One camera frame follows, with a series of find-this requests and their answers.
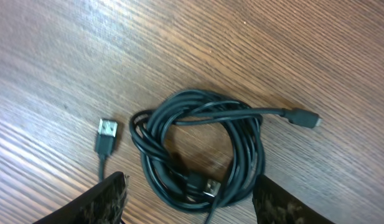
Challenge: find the thick black usb cable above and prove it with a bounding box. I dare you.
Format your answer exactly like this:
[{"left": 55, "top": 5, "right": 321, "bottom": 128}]
[{"left": 128, "top": 89, "right": 322, "bottom": 224}]

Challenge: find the thin black usb cable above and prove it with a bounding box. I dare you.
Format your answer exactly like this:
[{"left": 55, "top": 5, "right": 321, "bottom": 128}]
[{"left": 94, "top": 118, "right": 119, "bottom": 183}]

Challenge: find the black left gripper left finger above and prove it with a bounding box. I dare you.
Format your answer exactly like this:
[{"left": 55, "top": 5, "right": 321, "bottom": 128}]
[{"left": 35, "top": 171, "right": 129, "bottom": 224}]

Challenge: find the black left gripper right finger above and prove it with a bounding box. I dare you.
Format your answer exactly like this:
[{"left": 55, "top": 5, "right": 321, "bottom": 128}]
[{"left": 252, "top": 175, "right": 333, "bottom": 224}]

